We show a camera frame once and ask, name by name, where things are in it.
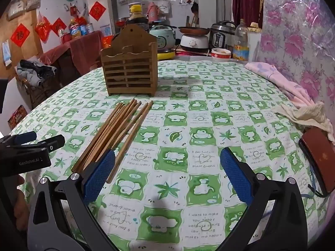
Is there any bundle of wooden chopsticks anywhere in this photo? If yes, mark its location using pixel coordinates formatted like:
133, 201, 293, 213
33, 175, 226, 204
71, 98, 154, 184

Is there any cream rag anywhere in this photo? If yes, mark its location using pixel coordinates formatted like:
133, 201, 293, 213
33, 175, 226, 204
271, 102, 334, 143

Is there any pink thermos jug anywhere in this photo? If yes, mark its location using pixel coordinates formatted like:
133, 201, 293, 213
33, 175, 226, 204
147, 2, 161, 23

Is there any dark sauce bottle yellow cap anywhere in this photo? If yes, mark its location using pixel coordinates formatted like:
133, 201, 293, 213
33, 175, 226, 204
126, 4, 149, 33

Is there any clear plastic bottle yellow label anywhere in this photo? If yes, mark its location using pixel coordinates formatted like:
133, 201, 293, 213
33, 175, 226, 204
232, 19, 250, 61

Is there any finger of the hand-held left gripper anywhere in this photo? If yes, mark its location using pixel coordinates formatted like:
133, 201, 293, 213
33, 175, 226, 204
0, 131, 37, 147
16, 134, 65, 154

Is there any green patterned tablecloth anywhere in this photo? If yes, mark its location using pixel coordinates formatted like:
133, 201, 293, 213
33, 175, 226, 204
10, 59, 331, 251

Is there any brown leather case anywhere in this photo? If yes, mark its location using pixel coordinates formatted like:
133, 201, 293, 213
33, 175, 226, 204
298, 127, 335, 198

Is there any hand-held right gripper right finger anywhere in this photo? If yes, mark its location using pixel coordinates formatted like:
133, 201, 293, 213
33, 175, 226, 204
219, 147, 308, 251

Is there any red diamond paper on refrigerator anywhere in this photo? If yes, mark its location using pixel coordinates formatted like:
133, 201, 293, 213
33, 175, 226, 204
88, 1, 107, 21

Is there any person's left hand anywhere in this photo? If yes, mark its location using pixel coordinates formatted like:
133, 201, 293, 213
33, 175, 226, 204
16, 175, 34, 231

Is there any maroon curtain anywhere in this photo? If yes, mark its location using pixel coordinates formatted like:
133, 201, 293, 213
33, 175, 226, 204
231, 0, 263, 28

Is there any white refrigerator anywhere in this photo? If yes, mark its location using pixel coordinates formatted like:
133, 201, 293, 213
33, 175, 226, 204
88, 0, 119, 36

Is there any red printed box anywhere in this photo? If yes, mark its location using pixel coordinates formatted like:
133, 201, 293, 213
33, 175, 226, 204
7, 105, 27, 130

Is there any pile of dark clothes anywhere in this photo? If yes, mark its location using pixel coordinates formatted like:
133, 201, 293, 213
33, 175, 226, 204
17, 59, 57, 87

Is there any pink floral cloth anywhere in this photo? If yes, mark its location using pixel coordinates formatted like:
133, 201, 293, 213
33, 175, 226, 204
245, 61, 314, 108

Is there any yellow electric skillet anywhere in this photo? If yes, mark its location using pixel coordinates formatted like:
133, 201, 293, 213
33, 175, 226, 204
157, 49, 176, 60

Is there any small red diamond paper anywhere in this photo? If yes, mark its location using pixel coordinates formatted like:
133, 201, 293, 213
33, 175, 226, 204
52, 18, 67, 37

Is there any red cloth covered side table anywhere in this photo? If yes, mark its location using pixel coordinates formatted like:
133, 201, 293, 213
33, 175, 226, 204
39, 31, 104, 76

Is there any white blue hanging packet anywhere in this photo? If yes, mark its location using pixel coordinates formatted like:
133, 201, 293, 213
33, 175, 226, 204
2, 40, 12, 66

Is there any large red diamond paper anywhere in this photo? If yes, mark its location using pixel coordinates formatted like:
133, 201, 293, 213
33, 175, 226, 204
10, 23, 30, 47

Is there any mint green rice cooker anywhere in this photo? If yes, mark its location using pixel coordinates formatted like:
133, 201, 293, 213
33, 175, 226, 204
149, 25, 176, 50

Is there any red gold gift box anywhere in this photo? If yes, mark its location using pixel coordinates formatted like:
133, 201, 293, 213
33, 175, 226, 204
102, 35, 116, 48

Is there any white woven handbag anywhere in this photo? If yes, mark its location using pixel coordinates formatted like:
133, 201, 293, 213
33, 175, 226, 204
6, 0, 27, 20

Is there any plywood wall board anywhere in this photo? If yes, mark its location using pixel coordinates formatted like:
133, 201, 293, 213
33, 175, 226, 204
0, 5, 44, 80

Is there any brown frying pan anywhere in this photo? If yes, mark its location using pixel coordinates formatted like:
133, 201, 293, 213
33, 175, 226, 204
178, 26, 211, 35

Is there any cooking oil bottle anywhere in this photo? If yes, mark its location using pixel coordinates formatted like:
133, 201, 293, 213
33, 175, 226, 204
68, 19, 81, 40

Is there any white printed tote bag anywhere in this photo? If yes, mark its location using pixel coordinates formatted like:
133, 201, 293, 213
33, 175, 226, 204
158, 1, 171, 15

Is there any red white bowl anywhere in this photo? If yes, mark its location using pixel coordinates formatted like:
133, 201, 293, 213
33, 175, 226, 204
211, 48, 232, 59

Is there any wooden chair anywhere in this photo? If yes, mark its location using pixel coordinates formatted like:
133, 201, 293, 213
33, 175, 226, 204
15, 72, 61, 110

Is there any red hanging plastic bag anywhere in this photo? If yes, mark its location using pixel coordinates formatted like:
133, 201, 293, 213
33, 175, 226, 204
35, 13, 51, 42

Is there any wooden chopstick holder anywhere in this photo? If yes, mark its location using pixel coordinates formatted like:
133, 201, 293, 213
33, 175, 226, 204
101, 25, 159, 96

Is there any silver pressure cooker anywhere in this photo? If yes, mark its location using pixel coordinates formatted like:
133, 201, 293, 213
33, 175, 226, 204
210, 20, 237, 50

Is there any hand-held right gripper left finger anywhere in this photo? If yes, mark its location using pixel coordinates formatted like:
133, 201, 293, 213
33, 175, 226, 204
27, 149, 117, 251

